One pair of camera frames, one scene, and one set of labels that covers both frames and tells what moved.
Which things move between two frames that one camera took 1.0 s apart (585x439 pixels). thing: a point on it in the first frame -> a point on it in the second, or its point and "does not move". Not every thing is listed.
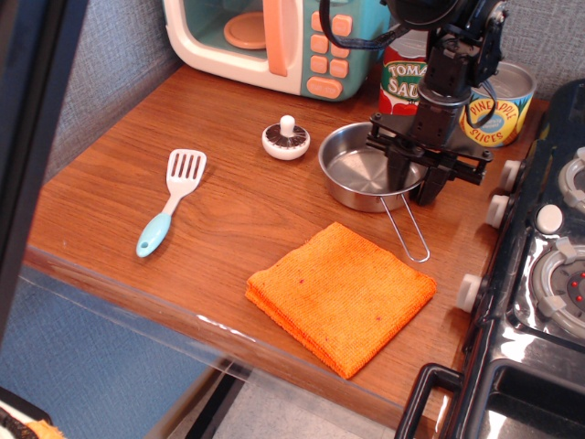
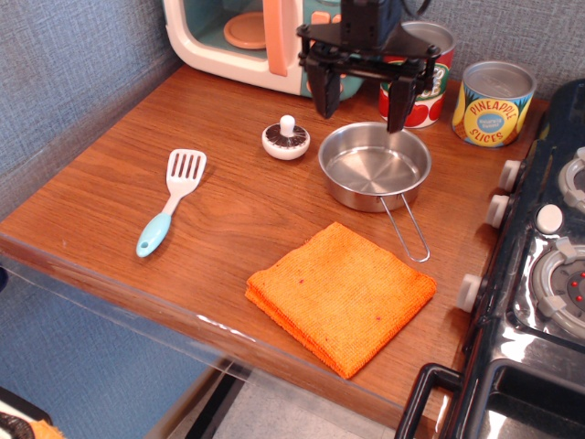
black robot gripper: (435, 129) -> (370, 38)
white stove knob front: (467, 293) does not move
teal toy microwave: (280, 45) does not move
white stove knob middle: (496, 209) does not move
